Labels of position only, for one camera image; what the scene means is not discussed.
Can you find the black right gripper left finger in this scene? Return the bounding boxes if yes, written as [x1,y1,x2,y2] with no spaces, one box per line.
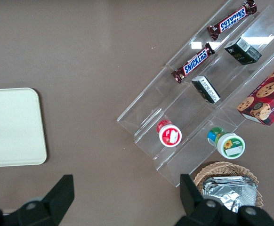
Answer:
[0,174,75,226]

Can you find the red chocolate chip shortbread box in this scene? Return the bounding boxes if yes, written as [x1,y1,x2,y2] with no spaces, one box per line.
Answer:
[236,58,274,127]

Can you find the green sunflower lidded jar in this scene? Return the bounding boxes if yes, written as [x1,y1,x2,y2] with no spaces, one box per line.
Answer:
[207,127,246,160]

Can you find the red lidded small jar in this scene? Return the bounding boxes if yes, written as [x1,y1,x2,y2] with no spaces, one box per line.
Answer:
[156,119,183,148]

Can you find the dark green small carton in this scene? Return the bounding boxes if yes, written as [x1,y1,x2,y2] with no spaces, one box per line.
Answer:
[191,76,221,105]
[224,36,263,65]

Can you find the cream plastic tray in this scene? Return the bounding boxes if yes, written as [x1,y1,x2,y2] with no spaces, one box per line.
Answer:
[0,87,48,168]

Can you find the foil wrapped sandwich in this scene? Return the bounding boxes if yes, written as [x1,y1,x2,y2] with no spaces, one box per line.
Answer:
[202,176,258,213]

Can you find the Snickers chocolate bar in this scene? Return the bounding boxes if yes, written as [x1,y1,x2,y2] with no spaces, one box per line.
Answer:
[207,0,258,41]
[170,42,216,84]

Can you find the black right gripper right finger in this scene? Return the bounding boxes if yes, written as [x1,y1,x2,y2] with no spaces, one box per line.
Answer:
[174,174,274,226]

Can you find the clear acrylic stepped display riser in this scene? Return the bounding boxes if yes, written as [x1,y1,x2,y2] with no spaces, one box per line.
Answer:
[116,66,246,188]
[165,0,274,110]

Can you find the woven wicker basket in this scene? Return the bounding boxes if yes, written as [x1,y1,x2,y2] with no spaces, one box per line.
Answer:
[193,161,264,210]

